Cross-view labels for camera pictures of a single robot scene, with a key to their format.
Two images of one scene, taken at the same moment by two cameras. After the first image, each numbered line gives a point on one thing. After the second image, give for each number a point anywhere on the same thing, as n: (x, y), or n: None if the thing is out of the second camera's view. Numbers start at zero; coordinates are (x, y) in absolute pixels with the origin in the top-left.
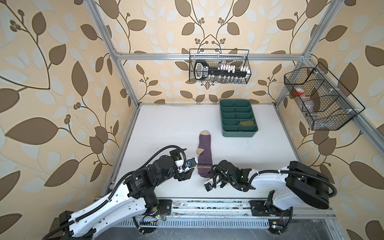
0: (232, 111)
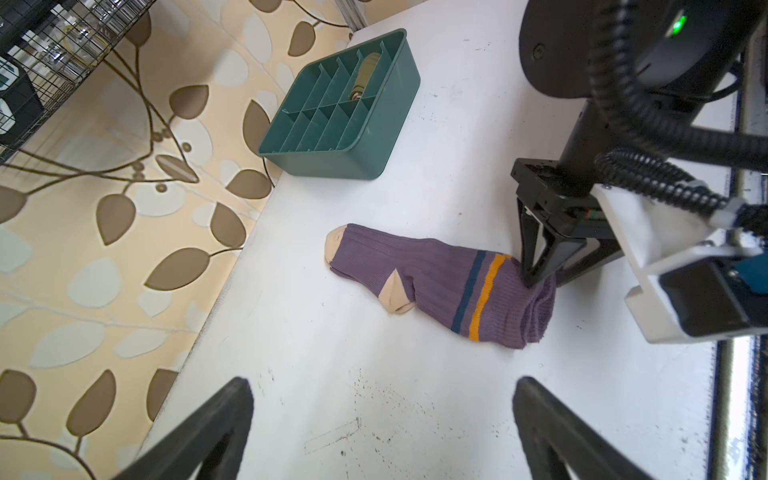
0: (340, 115)
